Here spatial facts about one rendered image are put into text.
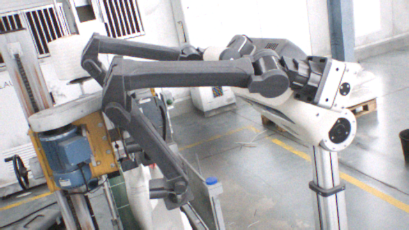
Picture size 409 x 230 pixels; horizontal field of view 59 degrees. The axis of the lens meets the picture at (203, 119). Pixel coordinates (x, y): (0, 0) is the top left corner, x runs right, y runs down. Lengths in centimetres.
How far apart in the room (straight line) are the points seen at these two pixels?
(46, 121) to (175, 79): 78
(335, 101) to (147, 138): 50
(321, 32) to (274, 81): 645
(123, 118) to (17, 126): 373
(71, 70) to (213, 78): 77
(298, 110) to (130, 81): 52
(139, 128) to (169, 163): 18
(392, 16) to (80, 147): 761
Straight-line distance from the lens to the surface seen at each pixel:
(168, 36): 593
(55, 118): 152
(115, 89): 84
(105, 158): 180
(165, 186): 118
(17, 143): 463
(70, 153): 150
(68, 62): 150
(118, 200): 300
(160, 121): 180
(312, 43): 721
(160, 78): 84
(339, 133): 135
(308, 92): 95
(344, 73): 98
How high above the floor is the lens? 172
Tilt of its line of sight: 18 degrees down
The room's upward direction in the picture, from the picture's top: 12 degrees counter-clockwise
